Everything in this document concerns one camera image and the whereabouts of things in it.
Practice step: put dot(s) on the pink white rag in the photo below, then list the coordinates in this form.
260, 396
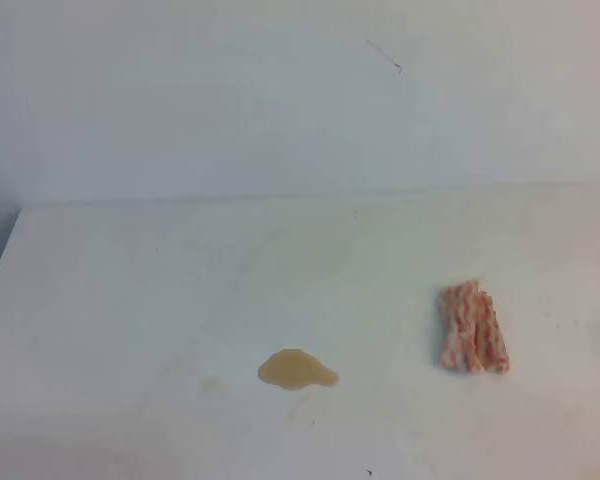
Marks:
473, 340

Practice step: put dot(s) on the brown coffee stain puddle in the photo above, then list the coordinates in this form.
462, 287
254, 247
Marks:
294, 369

